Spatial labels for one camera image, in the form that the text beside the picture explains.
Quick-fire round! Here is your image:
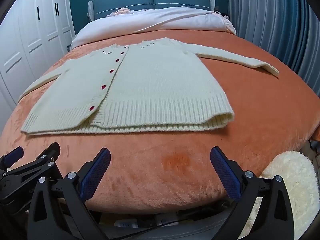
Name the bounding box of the orange plush blanket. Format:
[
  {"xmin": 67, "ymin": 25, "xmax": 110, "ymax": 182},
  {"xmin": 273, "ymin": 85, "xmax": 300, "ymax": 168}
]
[{"xmin": 0, "ymin": 27, "xmax": 320, "ymax": 215}]

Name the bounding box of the pink ruffled cloth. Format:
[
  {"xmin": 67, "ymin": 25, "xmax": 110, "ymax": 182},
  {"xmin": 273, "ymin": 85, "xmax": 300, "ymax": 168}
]
[{"xmin": 106, "ymin": 7, "xmax": 137, "ymax": 18}]

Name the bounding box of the blue-grey curtain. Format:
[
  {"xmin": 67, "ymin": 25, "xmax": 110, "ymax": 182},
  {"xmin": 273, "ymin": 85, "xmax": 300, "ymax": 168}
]
[{"xmin": 227, "ymin": 0, "xmax": 320, "ymax": 92}]

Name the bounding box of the white wardrobe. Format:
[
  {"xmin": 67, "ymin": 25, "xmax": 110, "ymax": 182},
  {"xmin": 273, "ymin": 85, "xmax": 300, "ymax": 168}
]
[{"xmin": 0, "ymin": 0, "xmax": 75, "ymax": 105}]

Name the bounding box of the white duvet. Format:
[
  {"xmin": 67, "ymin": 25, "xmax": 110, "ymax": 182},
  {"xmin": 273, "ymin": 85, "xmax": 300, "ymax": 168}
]
[{"xmin": 71, "ymin": 7, "xmax": 237, "ymax": 49}]

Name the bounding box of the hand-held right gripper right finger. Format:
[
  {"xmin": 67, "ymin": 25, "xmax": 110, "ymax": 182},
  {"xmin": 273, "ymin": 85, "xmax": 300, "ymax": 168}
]
[{"xmin": 210, "ymin": 146, "xmax": 295, "ymax": 240}]

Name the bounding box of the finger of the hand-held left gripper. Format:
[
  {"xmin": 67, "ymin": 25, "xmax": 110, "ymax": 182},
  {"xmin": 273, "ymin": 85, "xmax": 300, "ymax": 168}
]
[
  {"xmin": 6, "ymin": 142, "xmax": 62, "ymax": 193},
  {"xmin": 0, "ymin": 147, "xmax": 25, "ymax": 171}
]

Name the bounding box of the white fluffy cushion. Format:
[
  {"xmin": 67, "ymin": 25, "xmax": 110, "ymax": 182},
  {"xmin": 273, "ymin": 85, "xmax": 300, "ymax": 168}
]
[{"xmin": 246, "ymin": 151, "xmax": 317, "ymax": 240}]

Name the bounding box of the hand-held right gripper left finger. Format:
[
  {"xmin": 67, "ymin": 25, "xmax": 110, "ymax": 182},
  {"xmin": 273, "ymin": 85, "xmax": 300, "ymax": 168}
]
[{"xmin": 27, "ymin": 147, "xmax": 112, "ymax": 240}]

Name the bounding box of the white power strip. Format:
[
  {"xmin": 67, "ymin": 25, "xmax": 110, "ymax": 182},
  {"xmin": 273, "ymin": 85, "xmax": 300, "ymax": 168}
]
[{"xmin": 114, "ymin": 219, "xmax": 139, "ymax": 229}]

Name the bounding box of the cream knitted cardigan sweater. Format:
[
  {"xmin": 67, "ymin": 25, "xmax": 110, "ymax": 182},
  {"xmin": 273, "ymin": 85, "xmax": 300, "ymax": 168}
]
[{"xmin": 18, "ymin": 37, "xmax": 280, "ymax": 135}]

